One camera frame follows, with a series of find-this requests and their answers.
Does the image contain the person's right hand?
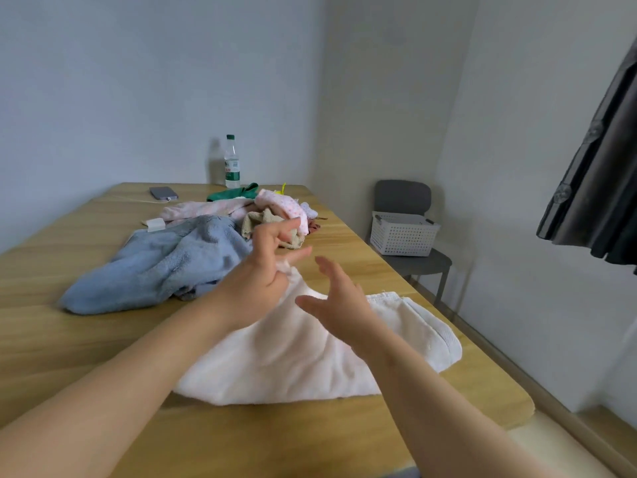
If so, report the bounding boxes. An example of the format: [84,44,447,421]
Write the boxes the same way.
[294,256,385,355]

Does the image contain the person's left hand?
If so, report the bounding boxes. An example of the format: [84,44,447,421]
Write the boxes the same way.
[214,217,313,332]

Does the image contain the tan brown towel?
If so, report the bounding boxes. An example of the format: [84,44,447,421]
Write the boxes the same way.
[241,207,307,250]

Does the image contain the cream white towel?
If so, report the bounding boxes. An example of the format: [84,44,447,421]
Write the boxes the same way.
[173,261,462,407]

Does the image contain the pink dotted cloth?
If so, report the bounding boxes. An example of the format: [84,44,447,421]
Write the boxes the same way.
[255,189,309,234]

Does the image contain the grey-blue towel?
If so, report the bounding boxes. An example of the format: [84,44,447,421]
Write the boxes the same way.
[58,214,255,316]

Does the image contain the pale pink towel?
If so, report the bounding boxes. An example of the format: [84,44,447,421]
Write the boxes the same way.
[160,197,259,224]

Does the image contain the white plastic basket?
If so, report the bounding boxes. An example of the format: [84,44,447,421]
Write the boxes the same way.
[370,211,441,258]

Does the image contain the green cloth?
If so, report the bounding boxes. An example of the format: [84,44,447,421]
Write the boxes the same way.
[206,182,259,202]

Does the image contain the person's right forearm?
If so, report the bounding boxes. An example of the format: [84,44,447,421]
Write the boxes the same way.
[356,332,563,478]

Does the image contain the person's left forearm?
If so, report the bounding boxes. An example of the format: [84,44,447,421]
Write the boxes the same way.
[0,297,241,478]

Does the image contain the clear green-label water bottle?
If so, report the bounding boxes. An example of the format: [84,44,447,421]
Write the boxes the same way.
[224,133,242,189]

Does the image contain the grey chair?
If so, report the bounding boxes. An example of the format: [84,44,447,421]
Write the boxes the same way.
[370,179,453,305]

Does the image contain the wooden table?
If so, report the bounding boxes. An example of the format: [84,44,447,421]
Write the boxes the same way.
[0,182,536,478]

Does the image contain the dark grey curtain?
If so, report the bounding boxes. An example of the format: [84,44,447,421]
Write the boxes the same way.
[535,37,637,274]

